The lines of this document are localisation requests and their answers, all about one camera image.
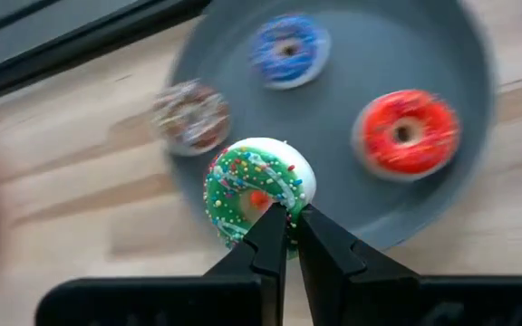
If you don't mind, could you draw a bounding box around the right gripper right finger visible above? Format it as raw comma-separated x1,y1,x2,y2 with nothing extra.
295,203,421,326

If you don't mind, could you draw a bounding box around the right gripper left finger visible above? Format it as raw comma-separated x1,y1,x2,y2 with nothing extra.
204,202,289,326

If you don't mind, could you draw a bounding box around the small green frosted donut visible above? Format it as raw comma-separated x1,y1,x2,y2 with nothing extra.
202,137,318,260

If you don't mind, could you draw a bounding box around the small red frosted donut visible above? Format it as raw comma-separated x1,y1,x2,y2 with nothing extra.
351,89,461,183

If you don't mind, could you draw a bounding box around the small chocolate frosted donut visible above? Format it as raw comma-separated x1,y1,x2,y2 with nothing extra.
151,79,232,158

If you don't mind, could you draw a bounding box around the small blue frosted donut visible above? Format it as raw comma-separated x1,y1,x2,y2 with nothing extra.
248,13,333,91

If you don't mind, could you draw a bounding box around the grey plate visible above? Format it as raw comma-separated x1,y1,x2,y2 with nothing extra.
165,0,498,251

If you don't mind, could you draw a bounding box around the black aluminium table frame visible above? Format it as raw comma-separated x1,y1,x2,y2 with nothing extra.
0,0,213,106

